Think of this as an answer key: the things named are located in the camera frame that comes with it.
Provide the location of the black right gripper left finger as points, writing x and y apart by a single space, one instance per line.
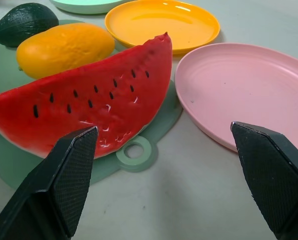
51 190

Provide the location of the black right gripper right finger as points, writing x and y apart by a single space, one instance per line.
271 180

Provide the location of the pink plate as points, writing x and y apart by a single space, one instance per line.
244 85

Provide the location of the light green plate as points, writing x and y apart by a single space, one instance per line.
86 5

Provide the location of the orange plate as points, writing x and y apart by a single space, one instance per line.
161 22

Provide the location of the red watermelon slice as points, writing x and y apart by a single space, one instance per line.
89 105

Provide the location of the green cutting board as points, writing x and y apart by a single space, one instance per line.
144 140

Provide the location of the orange mango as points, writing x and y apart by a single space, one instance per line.
64 48

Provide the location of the dark green avocado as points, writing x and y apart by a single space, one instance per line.
22 23

